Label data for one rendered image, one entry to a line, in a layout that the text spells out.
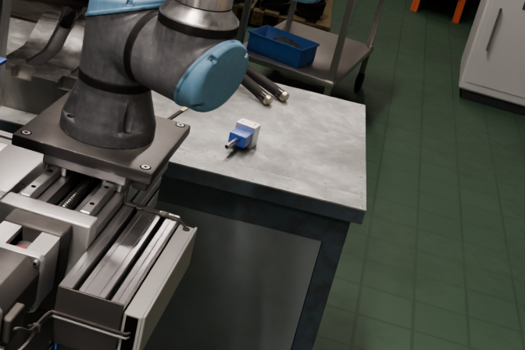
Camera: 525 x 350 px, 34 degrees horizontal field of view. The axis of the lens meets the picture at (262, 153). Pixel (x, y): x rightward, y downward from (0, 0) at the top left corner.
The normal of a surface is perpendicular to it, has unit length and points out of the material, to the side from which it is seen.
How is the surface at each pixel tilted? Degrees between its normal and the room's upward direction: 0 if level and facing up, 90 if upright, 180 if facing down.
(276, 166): 0
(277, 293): 90
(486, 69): 90
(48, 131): 0
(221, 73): 97
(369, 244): 0
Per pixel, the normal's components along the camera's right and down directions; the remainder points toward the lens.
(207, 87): 0.75, 0.51
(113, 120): 0.29, 0.15
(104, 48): -0.58, 0.34
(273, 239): -0.11, 0.38
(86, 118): -0.28, 0.02
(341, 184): 0.22, -0.89
